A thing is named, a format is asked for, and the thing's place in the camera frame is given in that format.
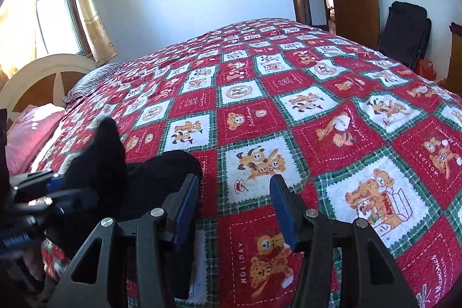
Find yellow curtain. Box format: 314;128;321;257
75;0;118;66

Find window with brown frame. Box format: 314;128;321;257
0;0;91;78

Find wooden dresser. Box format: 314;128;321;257
446;23;462;96

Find striped grey pillow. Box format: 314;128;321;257
63;63;123;105

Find black pants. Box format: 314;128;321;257
46;116;204;301

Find beige wooden headboard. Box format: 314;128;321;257
1;54;96;121

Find red plastic bag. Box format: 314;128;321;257
414;59;436;81

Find red patchwork cartoon quilt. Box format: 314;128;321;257
31;19;461;307

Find pink pillow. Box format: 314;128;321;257
5;103;66;175

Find black folding chair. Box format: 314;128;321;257
377;1;431;70

